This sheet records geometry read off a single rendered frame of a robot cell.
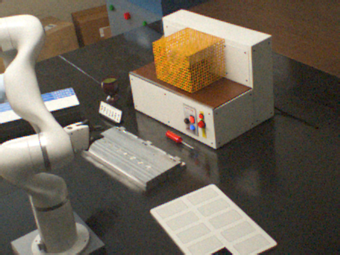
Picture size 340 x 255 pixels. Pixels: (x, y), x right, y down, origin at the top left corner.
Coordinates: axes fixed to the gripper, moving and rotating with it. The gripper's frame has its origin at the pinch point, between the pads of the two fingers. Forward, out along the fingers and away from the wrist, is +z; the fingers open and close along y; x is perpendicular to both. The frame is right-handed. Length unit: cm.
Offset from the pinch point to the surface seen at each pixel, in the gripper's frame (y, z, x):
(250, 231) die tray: 15, 16, 67
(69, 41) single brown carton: 55, 171, -292
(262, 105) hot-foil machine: -5, 68, 23
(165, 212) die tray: 18.2, 3.5, 37.9
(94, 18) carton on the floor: 37, 196, -289
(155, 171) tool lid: 12.6, 14.1, 19.2
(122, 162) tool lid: 13.8, 9.2, 4.2
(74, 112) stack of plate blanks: 12, 20, -48
